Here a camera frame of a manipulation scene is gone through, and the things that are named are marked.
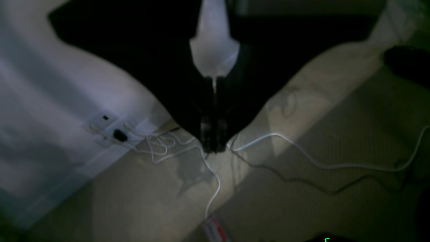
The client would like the black floor cable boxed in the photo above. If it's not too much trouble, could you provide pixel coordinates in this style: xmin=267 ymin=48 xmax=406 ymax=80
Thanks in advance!
xmin=230 ymin=134 xmax=417 ymax=195

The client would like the white floor cable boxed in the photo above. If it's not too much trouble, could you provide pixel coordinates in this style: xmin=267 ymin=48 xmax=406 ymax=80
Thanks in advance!
xmin=89 ymin=121 xmax=430 ymax=220

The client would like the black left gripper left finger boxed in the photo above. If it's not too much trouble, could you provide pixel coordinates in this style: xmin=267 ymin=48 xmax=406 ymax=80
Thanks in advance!
xmin=48 ymin=0 xmax=215 ymax=153

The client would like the white wall socket plate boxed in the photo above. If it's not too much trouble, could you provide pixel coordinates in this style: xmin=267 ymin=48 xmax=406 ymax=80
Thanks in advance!
xmin=82 ymin=110 xmax=143 ymax=148

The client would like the white red plug box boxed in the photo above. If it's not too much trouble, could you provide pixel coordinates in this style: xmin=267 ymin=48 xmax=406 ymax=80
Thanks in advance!
xmin=202 ymin=216 xmax=233 ymax=242

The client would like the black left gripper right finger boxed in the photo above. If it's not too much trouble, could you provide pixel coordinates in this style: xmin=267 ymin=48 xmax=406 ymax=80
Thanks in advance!
xmin=215 ymin=0 xmax=386 ymax=153

